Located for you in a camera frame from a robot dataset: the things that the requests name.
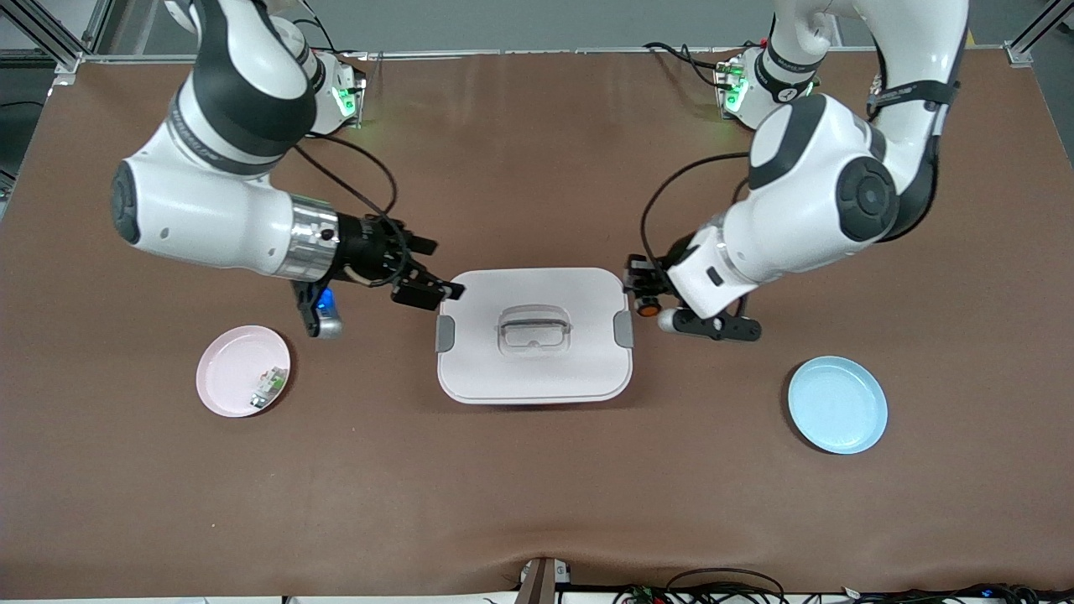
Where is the looped black floor cable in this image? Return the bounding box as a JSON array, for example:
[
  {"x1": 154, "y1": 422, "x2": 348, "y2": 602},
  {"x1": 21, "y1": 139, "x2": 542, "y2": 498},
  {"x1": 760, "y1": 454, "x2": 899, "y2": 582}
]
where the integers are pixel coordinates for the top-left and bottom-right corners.
[{"x1": 667, "y1": 568, "x2": 787, "y2": 603}]

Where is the aluminium frame post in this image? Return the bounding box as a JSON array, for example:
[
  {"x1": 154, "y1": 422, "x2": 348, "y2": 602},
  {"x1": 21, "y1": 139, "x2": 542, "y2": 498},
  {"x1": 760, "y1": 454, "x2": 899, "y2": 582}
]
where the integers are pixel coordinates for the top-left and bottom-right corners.
[
  {"x1": 0, "y1": 0, "x2": 114, "y2": 75},
  {"x1": 1003, "y1": 0, "x2": 1074, "y2": 68}
]

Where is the light blue round plate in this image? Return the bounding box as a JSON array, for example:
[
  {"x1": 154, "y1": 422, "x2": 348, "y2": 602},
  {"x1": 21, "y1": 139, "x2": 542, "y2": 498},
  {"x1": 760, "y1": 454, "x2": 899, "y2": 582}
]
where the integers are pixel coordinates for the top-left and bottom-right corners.
[{"x1": 787, "y1": 356, "x2": 889, "y2": 456}]

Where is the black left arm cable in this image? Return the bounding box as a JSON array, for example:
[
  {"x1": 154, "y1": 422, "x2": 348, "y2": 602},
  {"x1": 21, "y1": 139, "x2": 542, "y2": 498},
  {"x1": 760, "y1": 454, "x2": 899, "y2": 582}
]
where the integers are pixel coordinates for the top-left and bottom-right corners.
[{"x1": 640, "y1": 151, "x2": 752, "y2": 278}]

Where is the black arm base cable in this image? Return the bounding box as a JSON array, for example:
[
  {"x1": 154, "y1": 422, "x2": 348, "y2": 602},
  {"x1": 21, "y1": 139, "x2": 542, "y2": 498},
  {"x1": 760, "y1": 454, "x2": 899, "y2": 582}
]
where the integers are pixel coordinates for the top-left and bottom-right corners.
[{"x1": 644, "y1": 42, "x2": 731, "y2": 76}]

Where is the pale pink round plate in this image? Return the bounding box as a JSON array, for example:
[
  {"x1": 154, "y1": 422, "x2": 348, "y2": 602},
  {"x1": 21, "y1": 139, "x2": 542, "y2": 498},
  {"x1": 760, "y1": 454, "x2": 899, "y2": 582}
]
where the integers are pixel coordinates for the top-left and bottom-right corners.
[{"x1": 196, "y1": 325, "x2": 292, "y2": 419}]

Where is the white lidded storage box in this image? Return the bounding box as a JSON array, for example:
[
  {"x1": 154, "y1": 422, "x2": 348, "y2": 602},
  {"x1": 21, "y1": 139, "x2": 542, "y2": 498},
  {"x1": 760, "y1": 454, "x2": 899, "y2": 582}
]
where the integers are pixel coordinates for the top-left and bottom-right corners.
[{"x1": 435, "y1": 267, "x2": 635, "y2": 406}]

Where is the green push button switch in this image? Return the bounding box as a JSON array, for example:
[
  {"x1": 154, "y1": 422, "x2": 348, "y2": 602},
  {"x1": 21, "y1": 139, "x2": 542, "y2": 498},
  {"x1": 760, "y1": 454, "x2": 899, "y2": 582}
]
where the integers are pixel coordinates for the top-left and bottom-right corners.
[{"x1": 249, "y1": 367, "x2": 288, "y2": 410}]

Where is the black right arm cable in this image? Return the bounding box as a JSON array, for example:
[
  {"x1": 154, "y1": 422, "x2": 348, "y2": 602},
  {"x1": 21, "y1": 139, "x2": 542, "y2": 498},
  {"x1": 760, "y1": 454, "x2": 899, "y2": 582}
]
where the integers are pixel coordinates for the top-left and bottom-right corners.
[{"x1": 294, "y1": 134, "x2": 412, "y2": 286}]

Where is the brown table mat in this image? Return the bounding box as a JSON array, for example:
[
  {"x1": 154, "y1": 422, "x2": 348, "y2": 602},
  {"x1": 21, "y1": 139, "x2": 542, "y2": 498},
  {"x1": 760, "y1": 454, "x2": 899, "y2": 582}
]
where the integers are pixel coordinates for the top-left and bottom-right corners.
[{"x1": 0, "y1": 49, "x2": 1074, "y2": 598}]

